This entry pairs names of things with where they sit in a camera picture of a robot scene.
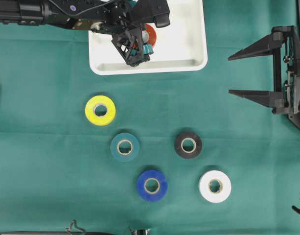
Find blue tape roll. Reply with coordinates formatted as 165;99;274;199
136;170;168;202

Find black metal clip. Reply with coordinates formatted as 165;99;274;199
65;219;86;234

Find green tape roll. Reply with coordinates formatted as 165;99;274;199
110;133;140;163

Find red tape roll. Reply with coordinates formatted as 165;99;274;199
142;24;157;47

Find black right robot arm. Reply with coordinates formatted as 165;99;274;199
228;26;300;130

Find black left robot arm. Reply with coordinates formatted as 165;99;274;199
0;0;155;67

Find green table cloth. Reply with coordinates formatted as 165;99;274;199
0;0;300;235

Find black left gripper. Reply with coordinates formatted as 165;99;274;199
87;0;154;67

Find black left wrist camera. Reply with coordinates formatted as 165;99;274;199
131;0;170;28

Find white tape roll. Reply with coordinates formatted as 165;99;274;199
198;170;232;203

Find white plastic tray case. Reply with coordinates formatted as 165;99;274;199
89;0;208;75

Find yellow tape roll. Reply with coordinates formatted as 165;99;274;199
85;95;116;126

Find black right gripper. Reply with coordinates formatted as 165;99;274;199
228;26;300;114

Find black tape roll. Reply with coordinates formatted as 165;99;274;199
174;131;203;159

